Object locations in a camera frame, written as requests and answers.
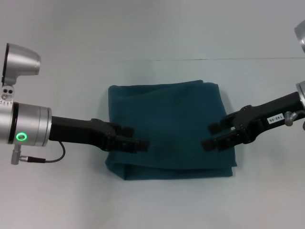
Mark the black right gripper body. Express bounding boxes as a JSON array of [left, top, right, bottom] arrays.
[[234, 91, 303, 146]]

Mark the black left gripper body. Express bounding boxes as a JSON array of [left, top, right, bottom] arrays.
[[48, 115, 118, 153]]

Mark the blue teal shirt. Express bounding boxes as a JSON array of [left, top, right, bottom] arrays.
[[105, 80, 238, 181]]

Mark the left gripper cable with plug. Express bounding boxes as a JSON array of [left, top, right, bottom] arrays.
[[10, 141, 66, 166]]

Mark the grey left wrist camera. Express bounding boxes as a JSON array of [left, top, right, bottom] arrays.
[[0, 43, 42, 107]]

